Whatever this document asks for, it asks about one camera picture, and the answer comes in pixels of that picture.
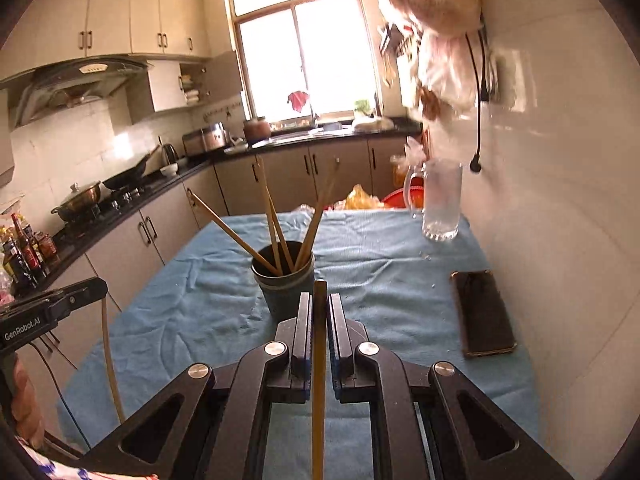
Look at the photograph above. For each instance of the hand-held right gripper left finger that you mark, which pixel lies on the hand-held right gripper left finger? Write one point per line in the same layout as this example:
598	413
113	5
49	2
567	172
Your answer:
302	332

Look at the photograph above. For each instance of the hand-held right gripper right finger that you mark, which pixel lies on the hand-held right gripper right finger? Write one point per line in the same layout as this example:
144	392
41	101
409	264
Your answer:
337	332

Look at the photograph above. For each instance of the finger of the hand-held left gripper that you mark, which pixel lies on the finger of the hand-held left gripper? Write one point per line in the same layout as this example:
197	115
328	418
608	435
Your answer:
82	292

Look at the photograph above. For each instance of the dark grey utensil holder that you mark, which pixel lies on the dark grey utensil holder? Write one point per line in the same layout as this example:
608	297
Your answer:
287	295

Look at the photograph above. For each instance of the person's left hand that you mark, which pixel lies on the person's left hand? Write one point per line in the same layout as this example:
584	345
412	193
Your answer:
27	400

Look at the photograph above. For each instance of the group of sauce bottles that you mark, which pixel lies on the group of sauce bottles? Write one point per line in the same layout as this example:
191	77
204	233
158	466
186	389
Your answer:
25	255

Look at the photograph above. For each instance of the beige lower cabinets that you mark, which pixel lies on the beige lower cabinets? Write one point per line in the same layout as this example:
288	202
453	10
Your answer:
145	230

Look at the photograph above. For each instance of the beige cabinets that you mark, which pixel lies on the beige cabinets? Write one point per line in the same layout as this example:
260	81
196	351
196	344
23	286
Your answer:
125	10
145	230

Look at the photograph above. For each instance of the steel pot with lid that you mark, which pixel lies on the steel pot with lid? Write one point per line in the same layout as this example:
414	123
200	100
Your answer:
77	202

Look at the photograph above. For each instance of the blue table cloth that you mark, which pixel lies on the blue table cloth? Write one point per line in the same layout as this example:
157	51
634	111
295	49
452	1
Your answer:
200	285

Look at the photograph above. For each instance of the black wok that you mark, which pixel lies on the black wok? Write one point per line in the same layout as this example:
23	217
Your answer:
127	177

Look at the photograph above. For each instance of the orange plastic bag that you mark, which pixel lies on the orange plastic bag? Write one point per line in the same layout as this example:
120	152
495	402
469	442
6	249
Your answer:
362	199

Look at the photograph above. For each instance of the smartphone in brown case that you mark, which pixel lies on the smartphone in brown case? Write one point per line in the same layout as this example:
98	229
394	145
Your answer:
482	315

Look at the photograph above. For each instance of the red plastic basin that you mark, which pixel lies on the red plastic basin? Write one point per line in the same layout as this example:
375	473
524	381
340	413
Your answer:
402	199

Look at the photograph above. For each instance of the person's patterned clothing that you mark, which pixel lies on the person's patterned clothing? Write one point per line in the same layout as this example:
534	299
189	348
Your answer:
85	467

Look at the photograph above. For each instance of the metal kettle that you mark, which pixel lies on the metal kettle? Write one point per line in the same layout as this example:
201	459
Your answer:
169	155

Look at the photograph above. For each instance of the clear glass mug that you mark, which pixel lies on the clear glass mug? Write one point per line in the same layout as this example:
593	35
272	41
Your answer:
442	205

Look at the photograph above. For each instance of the black kitchen countertop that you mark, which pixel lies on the black kitchen countertop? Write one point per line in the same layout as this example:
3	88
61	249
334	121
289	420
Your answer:
200	160

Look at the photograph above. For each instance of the stainless steel kitchen appliance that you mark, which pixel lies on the stainless steel kitchen appliance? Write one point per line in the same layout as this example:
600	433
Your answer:
205	139

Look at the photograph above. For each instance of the range hood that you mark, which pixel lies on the range hood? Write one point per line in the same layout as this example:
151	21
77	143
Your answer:
65	85

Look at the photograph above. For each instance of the brown clay pot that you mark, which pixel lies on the brown clay pot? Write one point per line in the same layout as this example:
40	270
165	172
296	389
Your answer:
256	129

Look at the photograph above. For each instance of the green potted plant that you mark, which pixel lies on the green potted plant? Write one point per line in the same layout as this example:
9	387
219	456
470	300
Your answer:
363	106

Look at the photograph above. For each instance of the stacked bowls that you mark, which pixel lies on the stacked bowls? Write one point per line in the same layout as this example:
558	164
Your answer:
190	91

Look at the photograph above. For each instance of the red cloth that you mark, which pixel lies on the red cloth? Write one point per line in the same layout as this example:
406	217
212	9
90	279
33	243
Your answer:
298	101

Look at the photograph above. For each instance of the kitchen window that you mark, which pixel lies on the kitchen window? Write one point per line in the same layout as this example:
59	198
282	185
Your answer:
307	55

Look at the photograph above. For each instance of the beige upper cabinets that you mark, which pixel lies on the beige upper cabinets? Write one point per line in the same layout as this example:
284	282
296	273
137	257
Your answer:
125	10

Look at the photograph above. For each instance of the hanging plastic bags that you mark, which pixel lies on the hanging plastic bags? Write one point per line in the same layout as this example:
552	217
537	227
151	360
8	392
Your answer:
440	35

